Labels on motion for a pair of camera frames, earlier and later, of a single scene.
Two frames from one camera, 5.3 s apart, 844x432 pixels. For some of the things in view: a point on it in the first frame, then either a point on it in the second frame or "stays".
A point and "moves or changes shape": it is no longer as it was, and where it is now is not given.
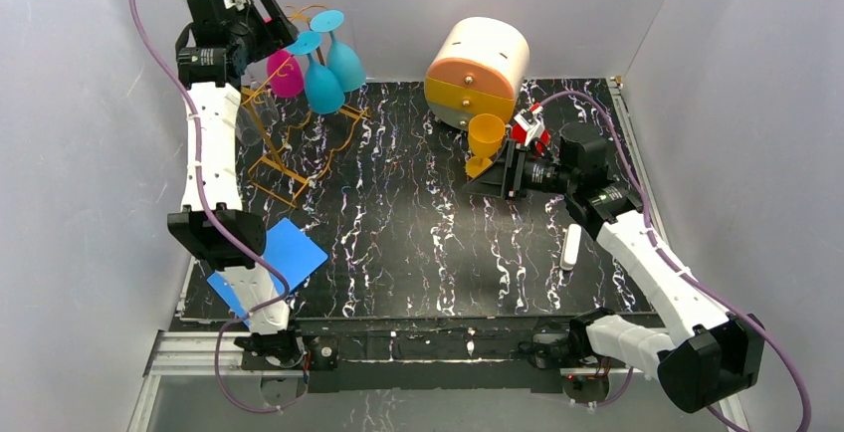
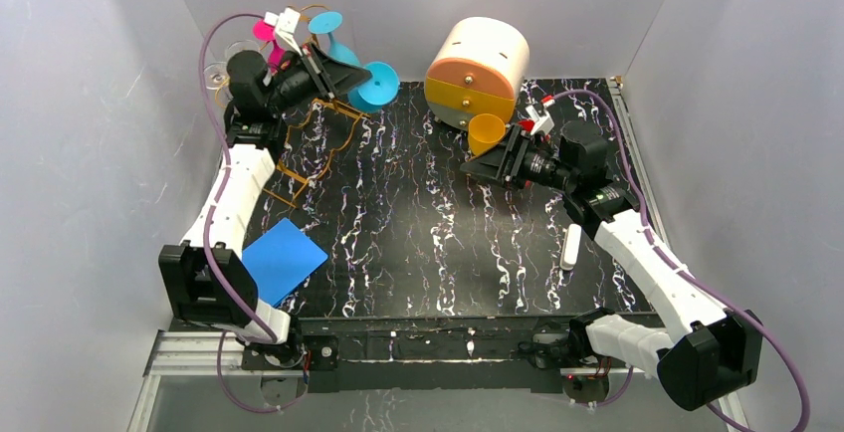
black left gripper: [265, 26] → [321, 74]
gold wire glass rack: [298, 83] stays
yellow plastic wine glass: [486, 132] stays
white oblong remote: [571, 247] stays
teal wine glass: [323, 94] moves or changes shape
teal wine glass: [344, 63] stays
